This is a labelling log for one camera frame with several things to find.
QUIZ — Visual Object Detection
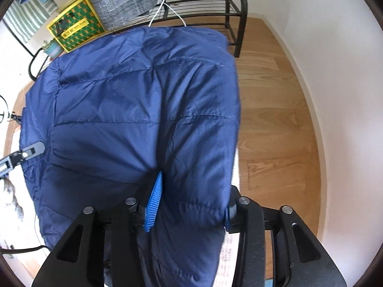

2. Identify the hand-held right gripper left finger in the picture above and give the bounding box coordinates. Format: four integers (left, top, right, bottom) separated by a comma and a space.
31, 170, 164, 287

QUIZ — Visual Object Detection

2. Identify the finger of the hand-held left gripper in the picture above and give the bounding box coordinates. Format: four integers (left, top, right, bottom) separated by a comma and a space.
0, 141, 45, 177

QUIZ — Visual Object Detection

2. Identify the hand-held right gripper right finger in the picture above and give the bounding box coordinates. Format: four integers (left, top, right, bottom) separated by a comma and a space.
223, 185, 348, 287

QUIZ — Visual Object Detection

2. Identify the navy puffer jacket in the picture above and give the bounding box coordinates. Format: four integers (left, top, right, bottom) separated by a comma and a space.
19, 25, 242, 287

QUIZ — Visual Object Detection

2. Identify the person's left hand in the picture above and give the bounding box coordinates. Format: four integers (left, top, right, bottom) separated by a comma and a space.
0, 178, 25, 221

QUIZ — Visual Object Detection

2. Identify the pink plaid blanket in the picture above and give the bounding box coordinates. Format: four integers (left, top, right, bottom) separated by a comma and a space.
215, 232, 240, 287

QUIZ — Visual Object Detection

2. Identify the white bed sheet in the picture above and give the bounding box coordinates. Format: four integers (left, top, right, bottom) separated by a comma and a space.
232, 146, 241, 187

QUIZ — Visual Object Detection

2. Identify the small potted plant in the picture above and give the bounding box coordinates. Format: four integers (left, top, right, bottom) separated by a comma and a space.
41, 39, 61, 60

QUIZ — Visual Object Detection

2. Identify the green white striped cloth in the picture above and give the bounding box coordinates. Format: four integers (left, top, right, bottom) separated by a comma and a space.
4, 0, 49, 43

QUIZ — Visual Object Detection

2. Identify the yellow green patterned box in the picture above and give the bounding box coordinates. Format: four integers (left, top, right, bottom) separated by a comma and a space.
46, 0, 106, 53

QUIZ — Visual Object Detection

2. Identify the grey plaid garment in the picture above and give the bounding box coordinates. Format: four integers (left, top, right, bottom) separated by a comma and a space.
80, 0, 158, 31

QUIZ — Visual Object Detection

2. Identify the black metal rack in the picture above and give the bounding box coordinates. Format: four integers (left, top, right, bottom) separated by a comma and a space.
28, 0, 249, 82

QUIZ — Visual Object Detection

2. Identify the black cable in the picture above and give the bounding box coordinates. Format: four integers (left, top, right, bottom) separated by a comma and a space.
0, 244, 54, 257

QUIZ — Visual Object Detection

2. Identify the white cable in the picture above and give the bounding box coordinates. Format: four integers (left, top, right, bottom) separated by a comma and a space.
148, 0, 188, 30

